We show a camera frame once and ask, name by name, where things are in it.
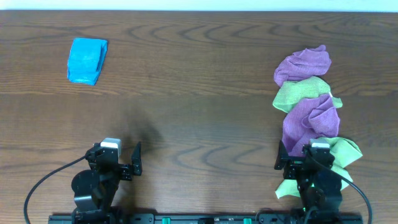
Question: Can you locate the lower green cloth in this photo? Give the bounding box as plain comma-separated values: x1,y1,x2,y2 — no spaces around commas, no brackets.
275,137,363,198

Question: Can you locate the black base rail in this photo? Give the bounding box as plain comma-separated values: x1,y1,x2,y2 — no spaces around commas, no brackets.
48,213,363,224

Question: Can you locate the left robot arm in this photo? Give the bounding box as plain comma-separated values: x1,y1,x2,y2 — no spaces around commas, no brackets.
71,138,142,224

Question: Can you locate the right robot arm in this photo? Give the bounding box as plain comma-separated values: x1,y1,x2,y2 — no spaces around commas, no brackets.
274,139,342,223

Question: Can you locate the crumpled purple cloth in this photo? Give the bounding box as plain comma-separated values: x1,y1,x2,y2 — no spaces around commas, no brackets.
282,94,340,157

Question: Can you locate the upper green cloth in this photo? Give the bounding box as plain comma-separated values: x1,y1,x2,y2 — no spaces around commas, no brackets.
272,77,343,113

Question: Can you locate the green cloth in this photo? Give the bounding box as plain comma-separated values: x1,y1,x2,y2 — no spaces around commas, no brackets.
272,77,343,113
275,137,363,198

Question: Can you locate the purple cloth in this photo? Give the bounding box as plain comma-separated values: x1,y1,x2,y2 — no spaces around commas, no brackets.
274,45,331,86
282,94,340,157

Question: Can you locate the folded blue cloth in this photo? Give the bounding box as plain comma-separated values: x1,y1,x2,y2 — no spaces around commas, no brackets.
67,38,108,86

